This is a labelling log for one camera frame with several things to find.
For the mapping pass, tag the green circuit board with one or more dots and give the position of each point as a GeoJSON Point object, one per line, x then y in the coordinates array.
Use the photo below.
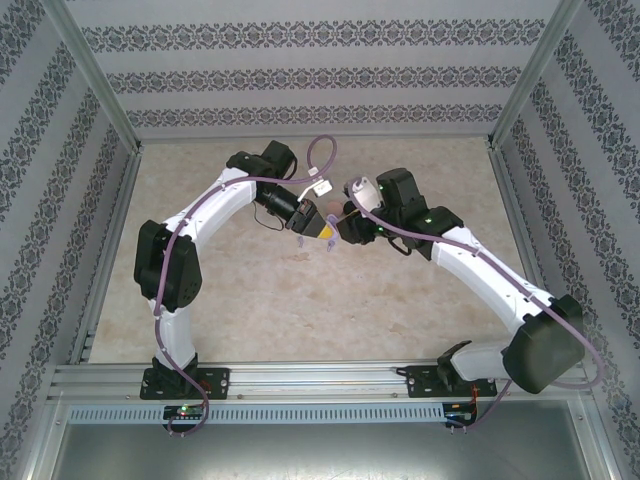
{"type": "Point", "coordinates": [182, 412]}
{"type": "Point", "coordinates": [457, 417]}

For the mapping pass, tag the aluminium mounting rail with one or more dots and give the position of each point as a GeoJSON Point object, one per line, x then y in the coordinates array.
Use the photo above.
{"type": "Point", "coordinates": [310, 380]}

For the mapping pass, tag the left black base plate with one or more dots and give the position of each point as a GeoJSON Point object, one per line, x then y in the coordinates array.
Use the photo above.
{"type": "Point", "coordinates": [217, 382]}

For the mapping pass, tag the aluminium frame post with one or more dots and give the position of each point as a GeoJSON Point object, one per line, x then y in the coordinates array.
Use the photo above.
{"type": "Point", "coordinates": [534, 75]}
{"type": "Point", "coordinates": [92, 75]}

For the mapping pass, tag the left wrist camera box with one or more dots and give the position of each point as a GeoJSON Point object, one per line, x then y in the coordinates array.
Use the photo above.
{"type": "Point", "coordinates": [320, 189]}

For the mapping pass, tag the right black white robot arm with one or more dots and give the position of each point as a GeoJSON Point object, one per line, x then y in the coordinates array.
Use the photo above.
{"type": "Point", "coordinates": [480, 275]}

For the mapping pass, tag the right green circuit board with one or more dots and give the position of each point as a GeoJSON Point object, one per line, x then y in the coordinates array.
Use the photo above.
{"type": "Point", "coordinates": [457, 417]}

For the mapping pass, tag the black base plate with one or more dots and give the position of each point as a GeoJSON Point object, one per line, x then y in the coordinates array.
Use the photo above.
{"type": "Point", "coordinates": [217, 382]}
{"type": "Point", "coordinates": [420, 382]}

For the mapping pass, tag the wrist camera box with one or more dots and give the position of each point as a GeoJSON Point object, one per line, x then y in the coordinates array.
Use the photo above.
{"type": "Point", "coordinates": [367, 192]}
{"type": "Point", "coordinates": [320, 189]}

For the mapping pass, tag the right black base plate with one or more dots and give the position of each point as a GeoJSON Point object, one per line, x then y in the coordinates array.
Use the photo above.
{"type": "Point", "coordinates": [420, 382]}

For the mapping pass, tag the left green circuit board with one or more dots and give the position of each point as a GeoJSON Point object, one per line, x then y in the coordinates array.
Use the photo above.
{"type": "Point", "coordinates": [182, 412]}

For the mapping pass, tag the grey metal sheet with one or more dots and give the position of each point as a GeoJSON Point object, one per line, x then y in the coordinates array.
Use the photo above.
{"type": "Point", "coordinates": [320, 455]}

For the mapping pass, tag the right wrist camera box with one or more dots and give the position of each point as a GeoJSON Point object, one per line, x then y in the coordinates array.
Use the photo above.
{"type": "Point", "coordinates": [367, 192]}

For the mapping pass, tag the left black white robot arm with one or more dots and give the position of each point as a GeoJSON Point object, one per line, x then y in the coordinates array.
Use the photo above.
{"type": "Point", "coordinates": [215, 205]}

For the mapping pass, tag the aluminium side rail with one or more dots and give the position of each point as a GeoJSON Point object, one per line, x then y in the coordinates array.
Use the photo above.
{"type": "Point", "coordinates": [511, 200]}
{"type": "Point", "coordinates": [121, 200]}

